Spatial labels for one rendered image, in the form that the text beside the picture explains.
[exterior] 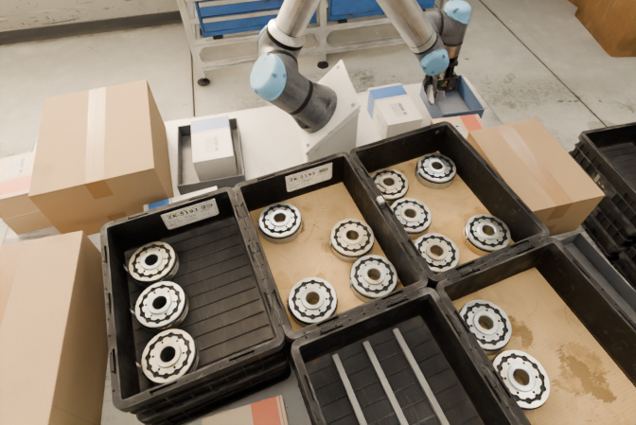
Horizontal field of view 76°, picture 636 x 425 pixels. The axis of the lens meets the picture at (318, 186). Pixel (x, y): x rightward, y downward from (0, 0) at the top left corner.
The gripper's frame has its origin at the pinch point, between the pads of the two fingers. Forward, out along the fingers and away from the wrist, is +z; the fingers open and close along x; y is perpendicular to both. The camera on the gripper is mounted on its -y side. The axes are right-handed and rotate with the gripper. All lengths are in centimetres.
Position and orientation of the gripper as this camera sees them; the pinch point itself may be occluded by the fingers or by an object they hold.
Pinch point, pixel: (432, 99)
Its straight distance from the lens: 152.6
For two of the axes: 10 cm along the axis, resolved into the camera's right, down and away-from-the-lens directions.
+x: 9.8, -1.4, 1.0
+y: 1.8, 7.5, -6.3
